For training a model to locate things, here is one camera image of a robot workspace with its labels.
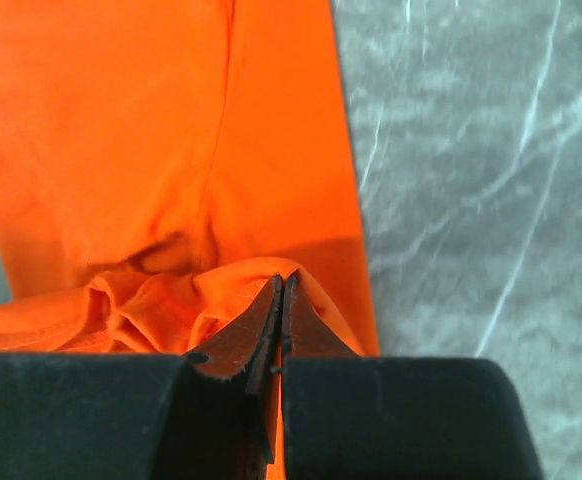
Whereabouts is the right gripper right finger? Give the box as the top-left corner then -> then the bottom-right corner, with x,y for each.
281,275 -> 542,479

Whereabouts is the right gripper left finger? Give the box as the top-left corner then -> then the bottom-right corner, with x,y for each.
0,276 -> 283,479

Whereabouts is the orange t shirt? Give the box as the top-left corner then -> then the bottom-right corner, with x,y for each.
0,1 -> 379,479

